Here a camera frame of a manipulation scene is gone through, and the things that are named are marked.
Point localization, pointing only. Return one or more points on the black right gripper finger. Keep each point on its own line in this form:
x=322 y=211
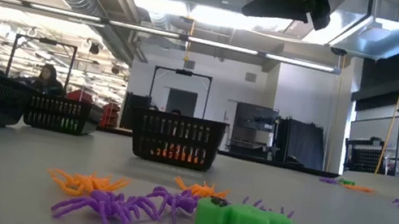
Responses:
x=284 y=7

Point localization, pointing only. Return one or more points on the orange plastic spider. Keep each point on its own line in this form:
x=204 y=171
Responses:
x=77 y=183
x=202 y=190
x=171 y=153
x=191 y=158
x=359 y=189

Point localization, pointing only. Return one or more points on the long ceiling light bar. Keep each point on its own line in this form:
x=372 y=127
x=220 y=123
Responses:
x=219 y=44

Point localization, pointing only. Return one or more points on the black equipment cabinet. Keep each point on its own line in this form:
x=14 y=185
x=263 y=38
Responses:
x=256 y=116

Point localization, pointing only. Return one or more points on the black curtain panel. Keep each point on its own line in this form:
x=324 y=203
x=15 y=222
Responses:
x=301 y=144

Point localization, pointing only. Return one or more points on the dark grey door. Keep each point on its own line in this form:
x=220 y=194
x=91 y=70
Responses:
x=181 y=102

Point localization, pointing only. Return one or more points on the grey partition panel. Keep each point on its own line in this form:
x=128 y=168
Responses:
x=378 y=127

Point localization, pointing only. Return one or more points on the black equipment case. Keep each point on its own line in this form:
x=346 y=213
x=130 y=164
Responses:
x=137 y=101

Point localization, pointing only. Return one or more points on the black mesh equipment rack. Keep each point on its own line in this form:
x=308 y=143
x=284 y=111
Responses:
x=366 y=160

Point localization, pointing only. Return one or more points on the red tool cabinet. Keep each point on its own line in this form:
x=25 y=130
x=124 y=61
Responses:
x=80 y=96
x=110 y=115

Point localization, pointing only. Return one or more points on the person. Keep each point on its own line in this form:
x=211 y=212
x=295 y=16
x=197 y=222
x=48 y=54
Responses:
x=48 y=79

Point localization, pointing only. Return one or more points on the black robot rig frame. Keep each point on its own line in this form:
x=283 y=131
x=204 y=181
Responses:
x=184 y=71
x=47 y=40

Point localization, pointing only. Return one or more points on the black aluminium rig frame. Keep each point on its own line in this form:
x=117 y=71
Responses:
x=296 y=168

